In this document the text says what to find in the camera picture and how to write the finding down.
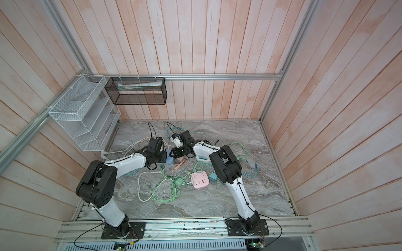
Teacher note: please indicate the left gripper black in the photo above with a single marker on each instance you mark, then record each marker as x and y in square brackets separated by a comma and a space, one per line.
[164, 158]

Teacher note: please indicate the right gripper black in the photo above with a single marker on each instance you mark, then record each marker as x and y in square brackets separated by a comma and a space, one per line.
[176, 151]

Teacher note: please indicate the white power strip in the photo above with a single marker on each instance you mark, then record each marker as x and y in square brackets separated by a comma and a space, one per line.
[204, 159]

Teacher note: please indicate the light green charger plug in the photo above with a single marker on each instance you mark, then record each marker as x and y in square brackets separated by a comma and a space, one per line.
[179, 181]

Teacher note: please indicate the pink power strip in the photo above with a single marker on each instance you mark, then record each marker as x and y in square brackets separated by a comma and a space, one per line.
[199, 180]

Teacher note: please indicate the teal charger plug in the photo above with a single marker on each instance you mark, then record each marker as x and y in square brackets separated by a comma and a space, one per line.
[213, 177]

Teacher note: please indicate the blue power strip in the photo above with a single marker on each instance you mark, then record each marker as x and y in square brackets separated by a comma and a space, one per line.
[169, 159]

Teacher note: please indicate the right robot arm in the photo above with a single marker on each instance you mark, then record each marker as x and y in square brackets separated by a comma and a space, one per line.
[228, 170]

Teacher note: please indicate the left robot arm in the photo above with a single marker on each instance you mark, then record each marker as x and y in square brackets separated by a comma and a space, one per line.
[98, 183]

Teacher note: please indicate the black mesh basket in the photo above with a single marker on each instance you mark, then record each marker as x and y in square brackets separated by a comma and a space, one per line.
[137, 90]

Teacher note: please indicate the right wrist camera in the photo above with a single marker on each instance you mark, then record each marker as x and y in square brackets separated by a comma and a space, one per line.
[176, 139]

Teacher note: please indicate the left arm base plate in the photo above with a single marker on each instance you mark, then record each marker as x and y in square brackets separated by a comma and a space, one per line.
[125, 230]

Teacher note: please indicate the aluminium frame rail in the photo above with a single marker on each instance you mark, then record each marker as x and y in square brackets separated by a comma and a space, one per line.
[206, 77]

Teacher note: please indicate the white wire mesh shelf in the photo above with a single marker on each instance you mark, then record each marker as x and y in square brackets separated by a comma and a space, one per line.
[85, 116]

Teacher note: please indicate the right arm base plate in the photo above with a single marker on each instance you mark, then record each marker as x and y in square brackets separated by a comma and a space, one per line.
[239, 228]

